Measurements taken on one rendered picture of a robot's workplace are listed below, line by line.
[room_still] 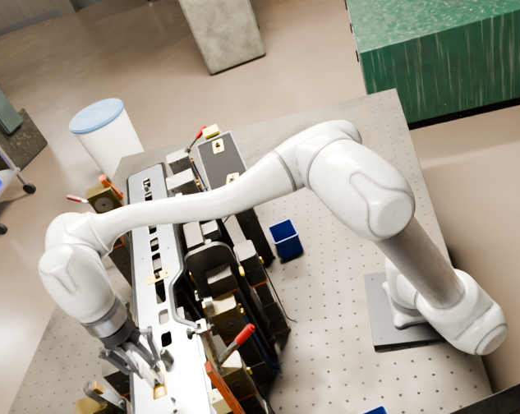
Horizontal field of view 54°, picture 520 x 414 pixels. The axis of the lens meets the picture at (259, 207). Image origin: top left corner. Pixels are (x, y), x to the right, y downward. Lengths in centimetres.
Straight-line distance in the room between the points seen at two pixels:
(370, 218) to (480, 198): 221
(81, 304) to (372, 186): 58
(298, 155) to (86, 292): 49
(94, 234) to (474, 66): 282
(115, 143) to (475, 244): 270
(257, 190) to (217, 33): 428
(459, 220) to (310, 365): 156
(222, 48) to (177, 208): 430
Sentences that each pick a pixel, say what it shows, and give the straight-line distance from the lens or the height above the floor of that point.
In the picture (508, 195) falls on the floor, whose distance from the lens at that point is 310.
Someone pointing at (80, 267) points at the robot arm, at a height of 151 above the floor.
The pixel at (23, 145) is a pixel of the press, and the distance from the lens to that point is 554.
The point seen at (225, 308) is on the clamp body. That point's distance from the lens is 139.
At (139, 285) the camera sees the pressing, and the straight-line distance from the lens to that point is 171.
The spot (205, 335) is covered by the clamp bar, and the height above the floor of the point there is 120.
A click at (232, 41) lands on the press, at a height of 28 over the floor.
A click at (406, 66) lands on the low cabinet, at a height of 50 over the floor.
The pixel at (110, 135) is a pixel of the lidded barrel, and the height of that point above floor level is 44.
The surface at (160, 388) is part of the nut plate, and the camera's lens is 131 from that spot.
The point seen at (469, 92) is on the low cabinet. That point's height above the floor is 21.
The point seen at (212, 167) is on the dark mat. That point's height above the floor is 116.
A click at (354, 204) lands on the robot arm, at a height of 148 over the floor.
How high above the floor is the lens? 207
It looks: 38 degrees down
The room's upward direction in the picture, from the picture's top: 23 degrees counter-clockwise
